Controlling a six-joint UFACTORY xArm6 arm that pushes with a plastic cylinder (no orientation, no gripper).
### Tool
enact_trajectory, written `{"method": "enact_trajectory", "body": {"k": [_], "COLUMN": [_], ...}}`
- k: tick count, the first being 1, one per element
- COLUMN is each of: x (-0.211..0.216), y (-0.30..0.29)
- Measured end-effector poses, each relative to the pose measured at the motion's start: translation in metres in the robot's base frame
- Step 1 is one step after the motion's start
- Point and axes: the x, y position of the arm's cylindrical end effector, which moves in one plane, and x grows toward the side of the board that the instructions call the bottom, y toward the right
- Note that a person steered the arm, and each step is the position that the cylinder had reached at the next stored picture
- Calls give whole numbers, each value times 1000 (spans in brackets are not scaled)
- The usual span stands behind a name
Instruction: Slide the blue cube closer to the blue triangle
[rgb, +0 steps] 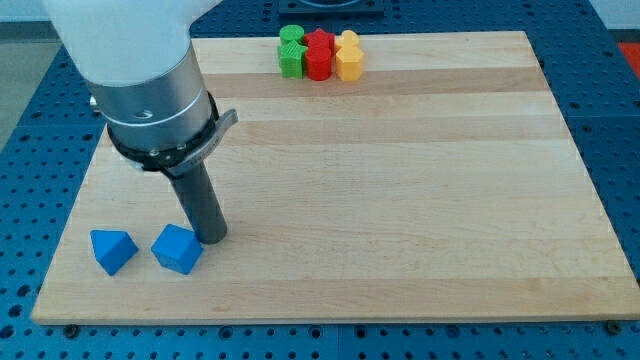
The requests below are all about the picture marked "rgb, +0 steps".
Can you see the black clamp ring with lever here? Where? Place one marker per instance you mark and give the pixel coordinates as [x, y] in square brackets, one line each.
[175, 162]

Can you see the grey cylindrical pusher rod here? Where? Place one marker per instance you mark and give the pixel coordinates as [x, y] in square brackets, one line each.
[197, 197]

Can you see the blue cube block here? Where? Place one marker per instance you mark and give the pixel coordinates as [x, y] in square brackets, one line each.
[177, 249]

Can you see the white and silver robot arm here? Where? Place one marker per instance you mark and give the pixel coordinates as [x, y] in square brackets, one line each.
[139, 63]

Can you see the blue triangle block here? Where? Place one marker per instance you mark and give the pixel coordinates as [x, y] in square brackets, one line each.
[112, 249]

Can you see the green star block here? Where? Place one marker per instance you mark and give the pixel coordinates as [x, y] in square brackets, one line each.
[291, 58]

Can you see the green cylinder block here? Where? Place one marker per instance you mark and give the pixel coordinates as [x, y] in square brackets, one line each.
[291, 33]

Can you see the red cylinder block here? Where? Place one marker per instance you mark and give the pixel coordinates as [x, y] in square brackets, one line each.
[318, 63]

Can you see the red star block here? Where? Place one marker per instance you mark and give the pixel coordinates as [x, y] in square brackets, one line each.
[319, 38]

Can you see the yellow hexagon block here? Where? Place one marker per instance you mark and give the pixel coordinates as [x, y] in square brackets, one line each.
[349, 63]

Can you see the light wooden board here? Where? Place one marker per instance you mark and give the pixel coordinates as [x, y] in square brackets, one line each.
[442, 186]

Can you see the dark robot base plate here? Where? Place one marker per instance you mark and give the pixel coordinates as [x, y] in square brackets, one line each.
[330, 7]

